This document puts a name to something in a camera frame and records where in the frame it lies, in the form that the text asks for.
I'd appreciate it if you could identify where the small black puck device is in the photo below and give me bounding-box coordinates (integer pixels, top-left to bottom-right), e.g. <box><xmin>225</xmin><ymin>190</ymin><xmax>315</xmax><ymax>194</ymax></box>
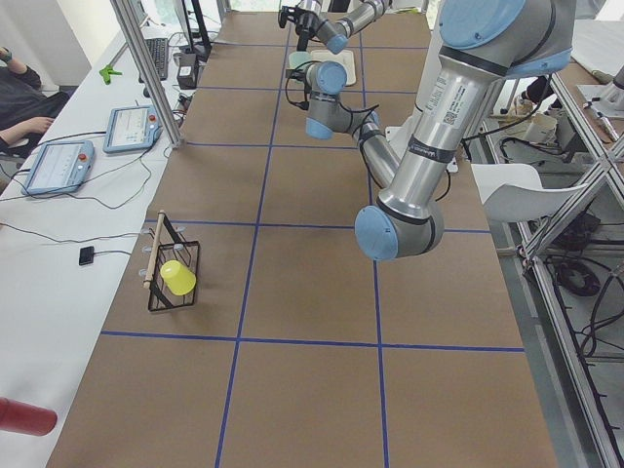
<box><xmin>78</xmin><ymin>246</ymin><xmax>96</xmax><ymax>266</ymax></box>

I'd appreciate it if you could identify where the black wire cup rack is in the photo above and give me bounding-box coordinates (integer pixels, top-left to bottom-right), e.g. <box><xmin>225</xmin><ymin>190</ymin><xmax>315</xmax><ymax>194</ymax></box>
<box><xmin>140</xmin><ymin>211</ymin><xmax>201</xmax><ymax>314</ymax></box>

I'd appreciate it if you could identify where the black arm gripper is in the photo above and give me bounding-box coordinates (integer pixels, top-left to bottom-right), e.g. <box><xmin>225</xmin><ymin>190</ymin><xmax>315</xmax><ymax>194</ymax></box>
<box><xmin>278</xmin><ymin>6</ymin><xmax>317</xmax><ymax>49</ymax></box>

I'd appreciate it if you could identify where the teach pendant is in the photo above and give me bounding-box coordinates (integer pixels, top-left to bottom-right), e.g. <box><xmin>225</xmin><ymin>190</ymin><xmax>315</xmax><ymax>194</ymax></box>
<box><xmin>102</xmin><ymin>105</ymin><xmax>162</xmax><ymax>154</ymax></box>
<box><xmin>21</xmin><ymin>140</ymin><xmax>95</xmax><ymax>196</ymax></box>

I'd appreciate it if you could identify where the teach pendant far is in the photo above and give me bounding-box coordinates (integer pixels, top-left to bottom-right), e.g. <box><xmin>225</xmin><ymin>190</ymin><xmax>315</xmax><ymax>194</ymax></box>
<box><xmin>102</xmin><ymin>105</ymin><xmax>162</xmax><ymax>154</ymax></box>

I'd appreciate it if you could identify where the black monitor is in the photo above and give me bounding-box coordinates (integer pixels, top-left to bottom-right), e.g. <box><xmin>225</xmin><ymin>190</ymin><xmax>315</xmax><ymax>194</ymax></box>
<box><xmin>181</xmin><ymin>0</ymin><xmax>213</xmax><ymax>62</ymax></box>

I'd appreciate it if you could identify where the yellow plastic cup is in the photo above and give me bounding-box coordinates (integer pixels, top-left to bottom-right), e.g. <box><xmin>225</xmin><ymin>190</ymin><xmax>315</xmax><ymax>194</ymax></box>
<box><xmin>160</xmin><ymin>260</ymin><xmax>197</xmax><ymax>296</ymax></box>

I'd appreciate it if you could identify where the aluminium frame post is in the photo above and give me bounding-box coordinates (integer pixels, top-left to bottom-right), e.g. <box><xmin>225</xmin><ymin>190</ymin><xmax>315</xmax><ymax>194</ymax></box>
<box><xmin>110</xmin><ymin>0</ymin><xmax>182</xmax><ymax>148</ymax></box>

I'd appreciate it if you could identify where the black keyboard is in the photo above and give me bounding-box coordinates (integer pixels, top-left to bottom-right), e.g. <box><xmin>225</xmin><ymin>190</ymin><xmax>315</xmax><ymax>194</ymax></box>
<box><xmin>145</xmin><ymin>38</ymin><xmax>169</xmax><ymax>81</ymax></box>

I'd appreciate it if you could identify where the red bottle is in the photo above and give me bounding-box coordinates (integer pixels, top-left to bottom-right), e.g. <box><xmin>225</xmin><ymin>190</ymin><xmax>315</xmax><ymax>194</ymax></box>
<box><xmin>1</xmin><ymin>397</ymin><xmax>58</xmax><ymax>436</ymax></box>

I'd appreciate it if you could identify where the green plastic clamp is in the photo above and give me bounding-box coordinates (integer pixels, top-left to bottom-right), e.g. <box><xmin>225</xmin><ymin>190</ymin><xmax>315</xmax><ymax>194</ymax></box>
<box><xmin>98</xmin><ymin>64</ymin><xmax>122</xmax><ymax>85</ymax></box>

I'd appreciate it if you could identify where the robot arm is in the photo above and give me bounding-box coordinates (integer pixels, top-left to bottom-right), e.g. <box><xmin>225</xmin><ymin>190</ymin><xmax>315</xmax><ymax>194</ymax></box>
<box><xmin>278</xmin><ymin>0</ymin><xmax>393</xmax><ymax>55</ymax></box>
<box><xmin>290</xmin><ymin>1</ymin><xmax>576</xmax><ymax>261</ymax></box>

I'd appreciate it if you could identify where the person in black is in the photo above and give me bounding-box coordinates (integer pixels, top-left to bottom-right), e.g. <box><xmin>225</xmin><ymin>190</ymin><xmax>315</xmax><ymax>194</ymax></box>
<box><xmin>1</xmin><ymin>47</ymin><xmax>70</xmax><ymax>154</ymax></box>

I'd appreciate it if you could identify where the white plastic chair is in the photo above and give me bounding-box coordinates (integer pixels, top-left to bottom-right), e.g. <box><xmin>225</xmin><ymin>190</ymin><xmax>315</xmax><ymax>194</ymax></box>
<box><xmin>471</xmin><ymin>163</ymin><xmax>589</xmax><ymax>222</ymax></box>

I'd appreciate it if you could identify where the teach pendant near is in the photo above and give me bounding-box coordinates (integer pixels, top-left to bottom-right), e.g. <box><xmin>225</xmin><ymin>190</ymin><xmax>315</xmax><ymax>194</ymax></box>
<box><xmin>21</xmin><ymin>140</ymin><xmax>95</xmax><ymax>196</ymax></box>

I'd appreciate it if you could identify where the cream rabbit tray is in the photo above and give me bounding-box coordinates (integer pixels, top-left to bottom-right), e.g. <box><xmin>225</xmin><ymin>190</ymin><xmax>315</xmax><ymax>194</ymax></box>
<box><xmin>309</xmin><ymin>49</ymin><xmax>359</xmax><ymax>88</ymax></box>

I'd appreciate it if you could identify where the green plastic cup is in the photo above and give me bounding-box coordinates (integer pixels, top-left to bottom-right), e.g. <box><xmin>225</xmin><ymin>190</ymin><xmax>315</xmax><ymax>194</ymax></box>
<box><xmin>288</xmin><ymin>51</ymin><xmax>312</xmax><ymax>71</ymax></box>

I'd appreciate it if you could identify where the black box device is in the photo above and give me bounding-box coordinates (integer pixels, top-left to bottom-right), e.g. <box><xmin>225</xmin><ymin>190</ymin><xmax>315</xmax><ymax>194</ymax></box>
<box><xmin>176</xmin><ymin>54</ymin><xmax>199</xmax><ymax>90</ymax></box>

